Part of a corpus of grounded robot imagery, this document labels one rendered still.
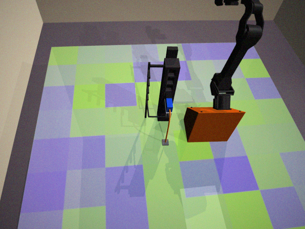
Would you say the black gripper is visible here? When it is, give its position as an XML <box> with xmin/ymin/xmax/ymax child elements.
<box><xmin>215</xmin><ymin>0</ymin><xmax>239</xmax><ymax>6</ymax></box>

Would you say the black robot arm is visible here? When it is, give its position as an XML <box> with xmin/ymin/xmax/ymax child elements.
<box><xmin>210</xmin><ymin>0</ymin><xmax>264</xmax><ymax>110</ymax></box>

